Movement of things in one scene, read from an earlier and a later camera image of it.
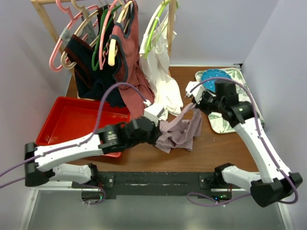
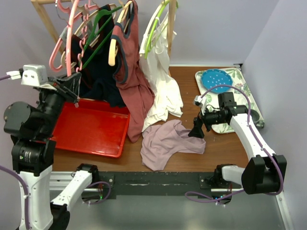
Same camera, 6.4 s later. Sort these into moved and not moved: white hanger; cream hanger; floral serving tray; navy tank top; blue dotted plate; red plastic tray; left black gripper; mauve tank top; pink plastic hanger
Moved: mauve tank top; pink plastic hanger; left black gripper
Not moved: red plastic tray; navy tank top; white hanger; floral serving tray; cream hanger; blue dotted plate
